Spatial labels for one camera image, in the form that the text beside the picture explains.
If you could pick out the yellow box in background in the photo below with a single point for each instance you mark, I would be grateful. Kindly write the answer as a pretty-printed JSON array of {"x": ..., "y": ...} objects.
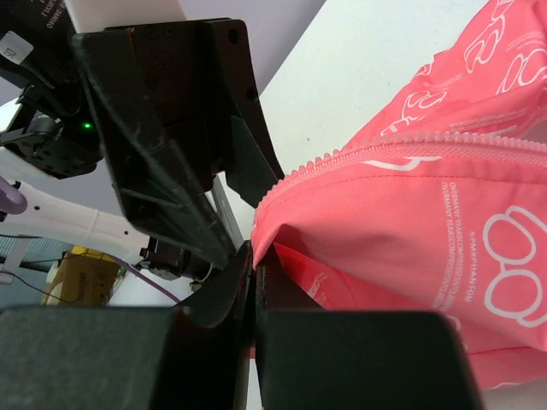
[{"x": 83, "y": 277}]

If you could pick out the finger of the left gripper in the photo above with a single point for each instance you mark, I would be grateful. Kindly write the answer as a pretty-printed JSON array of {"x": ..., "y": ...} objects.
[
  {"x": 252, "y": 167},
  {"x": 133, "y": 87}
]

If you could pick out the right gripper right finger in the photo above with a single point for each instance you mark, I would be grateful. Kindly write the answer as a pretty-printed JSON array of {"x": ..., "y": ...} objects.
[{"x": 311, "y": 358}]

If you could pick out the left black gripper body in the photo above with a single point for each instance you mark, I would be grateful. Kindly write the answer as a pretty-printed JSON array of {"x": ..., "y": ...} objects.
[{"x": 54, "y": 130}]

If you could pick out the pink hooded kids jacket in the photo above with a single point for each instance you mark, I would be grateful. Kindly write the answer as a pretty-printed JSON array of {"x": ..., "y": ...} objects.
[{"x": 439, "y": 201}]

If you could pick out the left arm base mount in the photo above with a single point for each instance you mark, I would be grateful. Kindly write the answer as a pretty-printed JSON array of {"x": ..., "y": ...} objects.
[{"x": 171, "y": 262}]

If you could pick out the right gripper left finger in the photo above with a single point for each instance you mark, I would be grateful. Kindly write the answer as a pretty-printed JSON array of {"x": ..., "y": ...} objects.
[{"x": 194, "y": 355}]

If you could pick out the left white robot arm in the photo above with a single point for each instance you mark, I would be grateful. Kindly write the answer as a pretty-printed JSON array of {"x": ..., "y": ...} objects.
[{"x": 83, "y": 210}]

